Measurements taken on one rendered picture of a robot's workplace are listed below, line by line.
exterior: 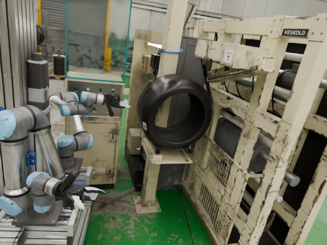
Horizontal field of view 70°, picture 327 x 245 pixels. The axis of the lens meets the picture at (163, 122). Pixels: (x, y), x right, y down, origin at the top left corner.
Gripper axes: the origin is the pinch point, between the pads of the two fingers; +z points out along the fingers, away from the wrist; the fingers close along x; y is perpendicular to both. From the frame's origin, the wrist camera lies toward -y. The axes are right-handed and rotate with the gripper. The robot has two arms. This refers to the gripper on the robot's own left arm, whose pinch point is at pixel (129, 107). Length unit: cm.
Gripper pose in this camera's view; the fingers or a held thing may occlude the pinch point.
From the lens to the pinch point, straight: 178.2
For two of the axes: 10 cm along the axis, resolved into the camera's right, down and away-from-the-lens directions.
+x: -2.8, -3.7, 8.8
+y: 2.6, -9.2, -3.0
